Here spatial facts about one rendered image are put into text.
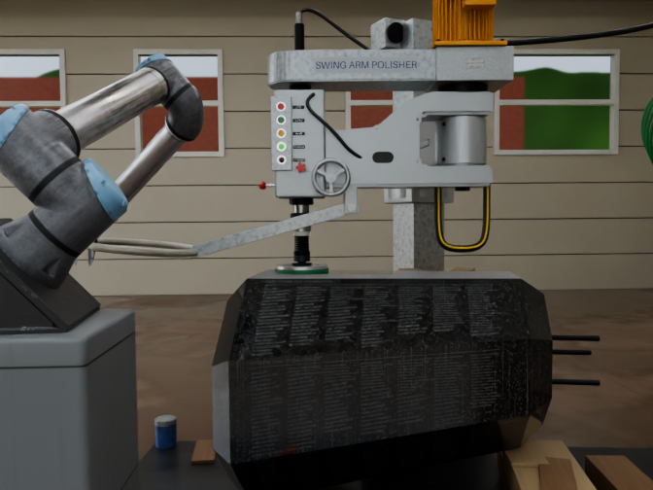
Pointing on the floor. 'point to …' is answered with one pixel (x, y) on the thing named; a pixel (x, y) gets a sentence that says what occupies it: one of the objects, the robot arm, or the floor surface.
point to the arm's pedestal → (70, 406)
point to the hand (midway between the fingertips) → (83, 262)
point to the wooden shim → (203, 452)
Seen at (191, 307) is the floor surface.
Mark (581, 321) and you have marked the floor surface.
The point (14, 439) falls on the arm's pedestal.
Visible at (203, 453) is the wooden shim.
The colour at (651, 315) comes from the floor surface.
